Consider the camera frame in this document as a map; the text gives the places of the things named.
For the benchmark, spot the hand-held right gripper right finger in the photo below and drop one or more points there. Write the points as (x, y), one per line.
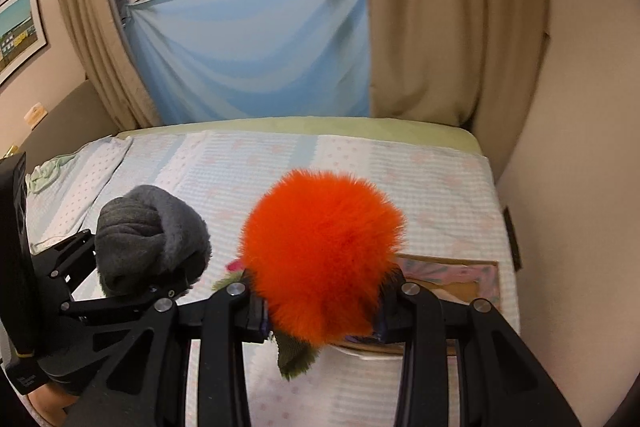
(425, 332)

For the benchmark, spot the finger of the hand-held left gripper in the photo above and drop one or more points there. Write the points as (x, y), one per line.
(115, 304)
(60, 257)

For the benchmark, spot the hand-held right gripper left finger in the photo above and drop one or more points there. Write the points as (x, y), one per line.
(227, 332)

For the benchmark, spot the patterned cardboard box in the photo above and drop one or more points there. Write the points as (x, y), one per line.
(465, 279)

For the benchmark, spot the grey sock roll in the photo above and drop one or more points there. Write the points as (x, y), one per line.
(150, 232)

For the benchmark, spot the orange pompom with olive cloth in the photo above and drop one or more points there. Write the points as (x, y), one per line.
(320, 247)

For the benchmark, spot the light green crumpled cloth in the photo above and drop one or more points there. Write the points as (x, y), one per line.
(45, 177)

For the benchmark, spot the grey-beige headboard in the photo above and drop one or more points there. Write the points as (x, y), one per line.
(65, 117)

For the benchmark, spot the beige curtain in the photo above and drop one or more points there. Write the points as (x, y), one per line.
(95, 32)
(450, 32)

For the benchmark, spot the light green bed sheet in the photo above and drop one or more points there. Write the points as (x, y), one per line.
(325, 125)

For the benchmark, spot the light blue hanging cloth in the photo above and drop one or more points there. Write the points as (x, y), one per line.
(250, 57)

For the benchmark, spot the white wall switch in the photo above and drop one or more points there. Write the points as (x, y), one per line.
(35, 116)

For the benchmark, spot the framed wall picture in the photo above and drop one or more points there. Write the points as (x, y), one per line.
(20, 32)

